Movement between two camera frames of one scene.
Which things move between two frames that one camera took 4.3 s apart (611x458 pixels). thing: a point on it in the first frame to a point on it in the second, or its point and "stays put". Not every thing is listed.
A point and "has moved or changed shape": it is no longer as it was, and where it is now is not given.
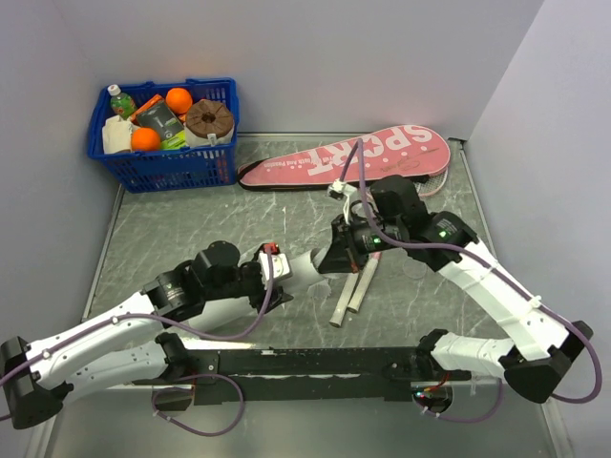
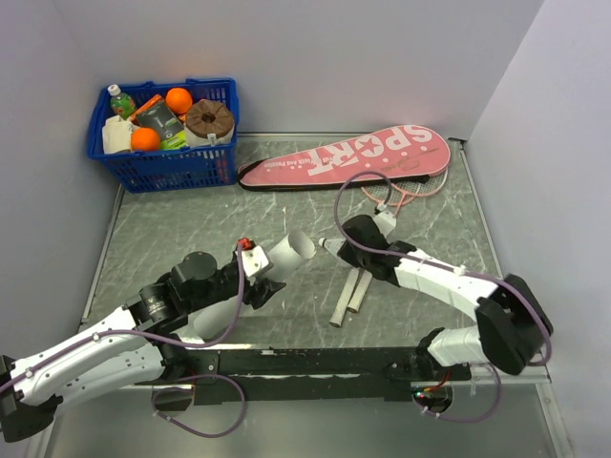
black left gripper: (277, 297) stays put
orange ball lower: (145, 138) stays put
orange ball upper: (179, 100) stays put
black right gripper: (336, 259) to (346, 253)
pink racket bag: (416, 150) stays put
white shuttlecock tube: (231, 317) has moved or changed shape
